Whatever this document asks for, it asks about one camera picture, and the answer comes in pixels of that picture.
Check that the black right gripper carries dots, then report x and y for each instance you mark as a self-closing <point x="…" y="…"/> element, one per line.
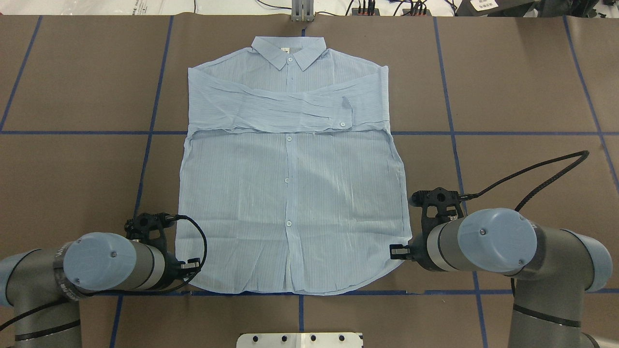
<point x="418" y="251"/>

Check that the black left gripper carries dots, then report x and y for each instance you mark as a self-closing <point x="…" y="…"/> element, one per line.
<point x="170" y="268"/>

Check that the light blue button shirt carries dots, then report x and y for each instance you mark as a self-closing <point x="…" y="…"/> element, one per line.
<point x="291" y="170"/>

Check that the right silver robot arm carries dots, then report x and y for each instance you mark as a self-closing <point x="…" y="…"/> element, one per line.
<point x="552" y="269"/>

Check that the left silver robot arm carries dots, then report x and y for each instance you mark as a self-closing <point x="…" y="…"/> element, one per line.
<point x="44" y="286"/>

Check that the white column base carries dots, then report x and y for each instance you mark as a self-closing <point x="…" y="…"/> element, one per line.
<point x="301" y="340"/>

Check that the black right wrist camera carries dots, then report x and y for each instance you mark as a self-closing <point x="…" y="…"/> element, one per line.
<point x="438" y="206"/>

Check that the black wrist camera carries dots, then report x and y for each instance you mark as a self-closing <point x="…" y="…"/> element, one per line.
<point x="438" y="206"/>
<point x="149" y="229"/>

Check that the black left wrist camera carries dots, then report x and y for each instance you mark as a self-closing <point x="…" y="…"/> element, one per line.
<point x="149" y="229"/>

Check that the aluminium frame post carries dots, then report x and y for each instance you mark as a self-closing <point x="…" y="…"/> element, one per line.
<point x="302" y="11"/>

